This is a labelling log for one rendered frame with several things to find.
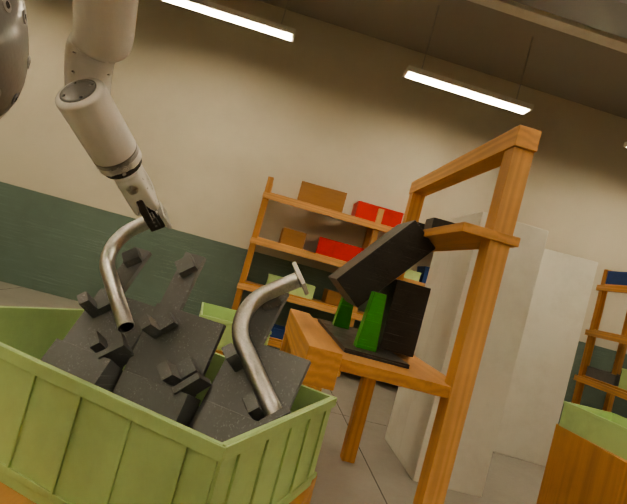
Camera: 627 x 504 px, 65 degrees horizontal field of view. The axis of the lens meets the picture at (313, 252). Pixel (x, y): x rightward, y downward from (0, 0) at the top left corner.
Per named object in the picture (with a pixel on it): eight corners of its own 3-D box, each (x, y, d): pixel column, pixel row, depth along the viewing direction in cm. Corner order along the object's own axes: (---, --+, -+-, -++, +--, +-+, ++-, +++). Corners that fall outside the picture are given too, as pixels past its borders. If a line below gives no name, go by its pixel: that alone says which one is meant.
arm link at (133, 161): (140, 158, 88) (147, 170, 91) (132, 130, 94) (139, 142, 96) (95, 174, 87) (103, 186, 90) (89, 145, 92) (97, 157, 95)
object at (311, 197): (449, 406, 630) (494, 234, 640) (220, 347, 604) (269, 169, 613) (435, 394, 684) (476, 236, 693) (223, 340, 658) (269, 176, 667)
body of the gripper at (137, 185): (143, 169, 90) (166, 209, 99) (134, 137, 96) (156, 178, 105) (103, 184, 89) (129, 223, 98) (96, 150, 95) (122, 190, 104)
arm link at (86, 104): (86, 145, 93) (97, 173, 87) (47, 84, 82) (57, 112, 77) (128, 127, 94) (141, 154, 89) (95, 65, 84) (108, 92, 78)
